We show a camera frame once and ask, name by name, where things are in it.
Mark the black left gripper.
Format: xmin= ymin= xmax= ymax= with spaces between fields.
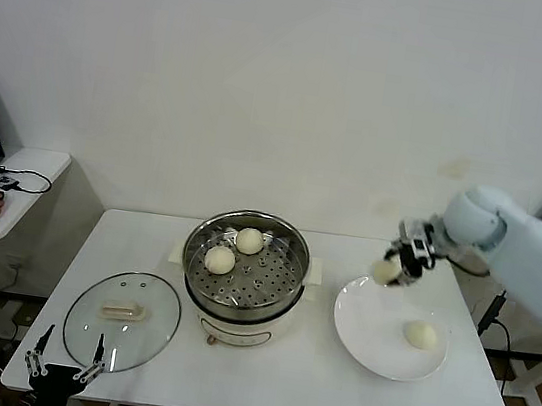
xmin=17 ymin=321 xmax=111 ymax=406

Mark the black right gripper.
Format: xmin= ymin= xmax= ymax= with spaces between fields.
xmin=380 ymin=243 xmax=431 ymax=291

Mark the white steamed baozi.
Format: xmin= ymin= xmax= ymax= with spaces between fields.
xmin=400 ymin=318 xmax=440 ymax=352
xmin=201 ymin=243 xmax=239 ymax=279
xmin=234 ymin=226 xmax=267 ymax=257
xmin=370 ymin=258 xmax=403 ymax=289

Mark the round glass pot lid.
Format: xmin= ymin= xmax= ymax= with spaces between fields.
xmin=57 ymin=262 xmax=188 ymax=383

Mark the perforated steel steamer basket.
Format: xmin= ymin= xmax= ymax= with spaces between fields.
xmin=176 ymin=203 xmax=318 ymax=328

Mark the round white plate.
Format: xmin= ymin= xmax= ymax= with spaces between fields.
xmin=325 ymin=270 xmax=458 ymax=389

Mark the white electric cooker base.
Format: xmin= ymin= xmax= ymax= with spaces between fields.
xmin=158 ymin=238 xmax=329 ymax=360

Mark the white side desk with strip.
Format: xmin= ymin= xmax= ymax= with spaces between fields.
xmin=499 ymin=341 xmax=542 ymax=406

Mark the small black usb hub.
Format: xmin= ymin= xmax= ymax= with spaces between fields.
xmin=0 ymin=172 xmax=22 ymax=193

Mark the white side desk with mouse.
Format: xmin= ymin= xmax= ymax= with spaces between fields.
xmin=0 ymin=143 xmax=75 ymax=349

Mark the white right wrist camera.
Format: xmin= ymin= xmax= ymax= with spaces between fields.
xmin=394 ymin=218 xmax=439 ymax=260

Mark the white wall socket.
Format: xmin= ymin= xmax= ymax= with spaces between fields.
xmin=3 ymin=252 xmax=32 ymax=277

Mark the black cable with adapter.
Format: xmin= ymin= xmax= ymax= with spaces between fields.
xmin=469 ymin=288 xmax=525 ymax=399

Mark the thin black hub cable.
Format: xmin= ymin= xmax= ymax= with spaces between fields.
xmin=0 ymin=165 xmax=54 ymax=197

